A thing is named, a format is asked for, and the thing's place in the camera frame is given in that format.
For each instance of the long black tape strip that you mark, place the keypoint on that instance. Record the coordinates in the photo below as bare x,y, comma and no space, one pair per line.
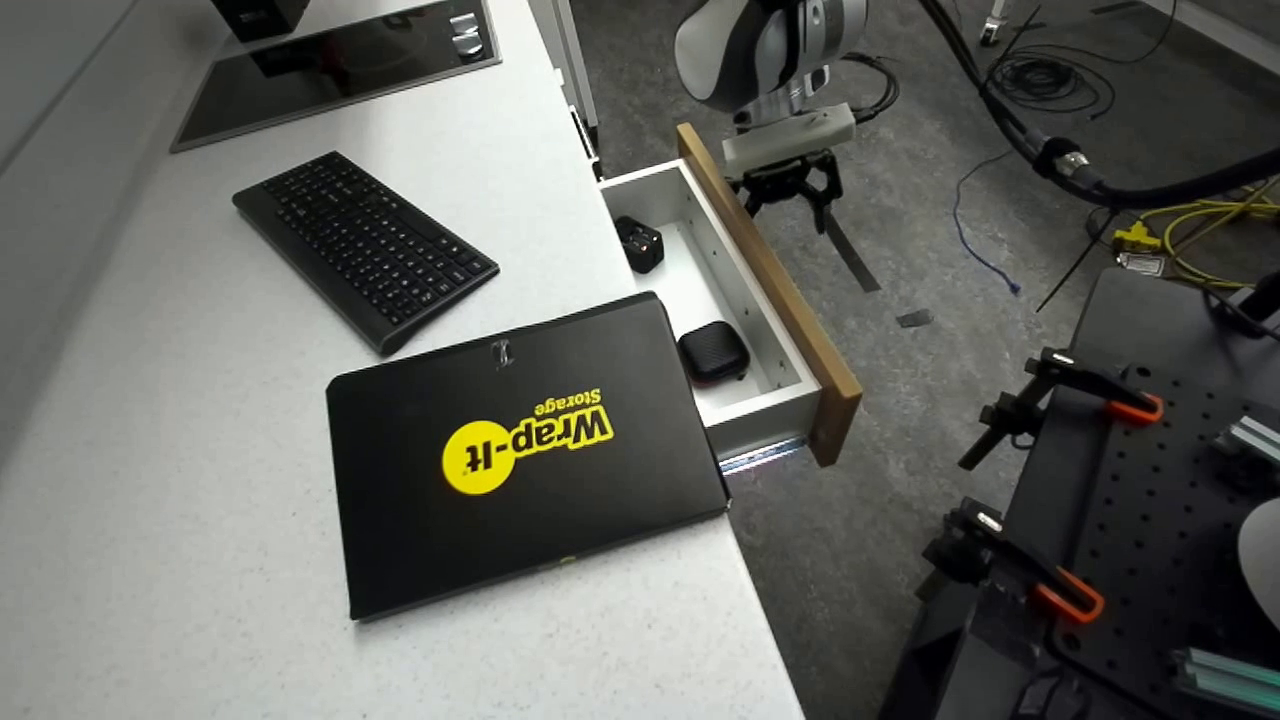
855,262

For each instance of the white drawer with wooden front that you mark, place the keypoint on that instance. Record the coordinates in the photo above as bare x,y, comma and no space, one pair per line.
747,265

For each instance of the black keyboard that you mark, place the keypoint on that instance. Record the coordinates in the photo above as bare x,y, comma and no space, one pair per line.
364,246

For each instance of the white round plate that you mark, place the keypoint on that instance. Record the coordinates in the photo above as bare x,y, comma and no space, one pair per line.
1264,562

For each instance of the grey aluminium extrusion block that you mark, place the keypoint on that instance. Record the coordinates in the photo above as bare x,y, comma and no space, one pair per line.
1251,455

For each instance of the black perforated breadboard table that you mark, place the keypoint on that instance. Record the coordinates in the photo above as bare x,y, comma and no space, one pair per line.
1147,534

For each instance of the teal aluminium extrusion bar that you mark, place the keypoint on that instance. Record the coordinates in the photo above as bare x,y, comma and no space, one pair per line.
1234,682

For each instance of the small black rounded case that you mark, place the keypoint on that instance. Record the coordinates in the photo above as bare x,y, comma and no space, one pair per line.
715,354

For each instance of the short black tape strip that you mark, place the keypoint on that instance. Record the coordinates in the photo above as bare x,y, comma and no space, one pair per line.
914,318

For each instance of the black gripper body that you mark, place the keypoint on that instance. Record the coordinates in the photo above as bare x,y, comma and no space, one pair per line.
785,172

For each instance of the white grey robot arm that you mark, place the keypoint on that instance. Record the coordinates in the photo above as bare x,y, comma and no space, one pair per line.
752,45

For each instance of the black bag with yellow print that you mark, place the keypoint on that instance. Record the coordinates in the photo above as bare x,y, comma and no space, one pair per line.
534,455

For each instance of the white cabinet with countertop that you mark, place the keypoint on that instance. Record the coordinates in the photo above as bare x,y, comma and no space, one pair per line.
202,425

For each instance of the open black zip case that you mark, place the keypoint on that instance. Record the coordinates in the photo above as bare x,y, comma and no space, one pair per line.
636,246

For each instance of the monitor base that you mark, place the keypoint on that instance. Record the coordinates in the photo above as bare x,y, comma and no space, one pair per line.
332,66

